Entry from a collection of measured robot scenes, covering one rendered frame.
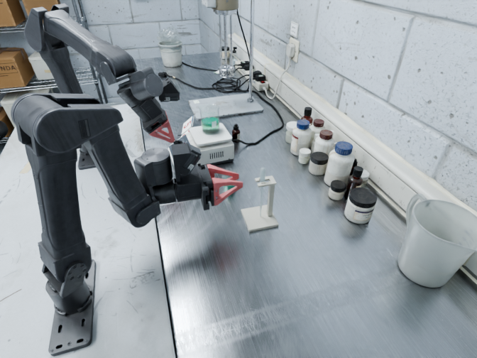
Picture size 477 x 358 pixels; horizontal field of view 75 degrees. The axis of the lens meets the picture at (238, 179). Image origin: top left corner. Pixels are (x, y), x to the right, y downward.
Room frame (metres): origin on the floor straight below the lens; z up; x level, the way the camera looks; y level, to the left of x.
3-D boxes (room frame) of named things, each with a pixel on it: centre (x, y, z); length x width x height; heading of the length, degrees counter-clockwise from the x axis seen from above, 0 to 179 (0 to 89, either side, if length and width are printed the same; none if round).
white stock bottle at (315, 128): (0.97, -0.28, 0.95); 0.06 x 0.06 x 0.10
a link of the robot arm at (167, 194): (0.54, 0.17, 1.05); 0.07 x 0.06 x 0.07; 106
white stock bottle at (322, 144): (0.88, -0.28, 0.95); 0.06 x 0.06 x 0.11
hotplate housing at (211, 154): (0.90, 0.12, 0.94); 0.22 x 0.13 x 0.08; 110
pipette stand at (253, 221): (0.60, -0.06, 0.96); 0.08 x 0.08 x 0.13; 15
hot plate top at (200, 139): (0.91, 0.09, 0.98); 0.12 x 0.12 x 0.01; 20
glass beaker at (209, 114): (0.93, 0.10, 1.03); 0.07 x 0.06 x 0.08; 72
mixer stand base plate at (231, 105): (1.32, 0.06, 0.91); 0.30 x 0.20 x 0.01; 108
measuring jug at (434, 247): (0.46, -0.41, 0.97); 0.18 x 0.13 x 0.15; 8
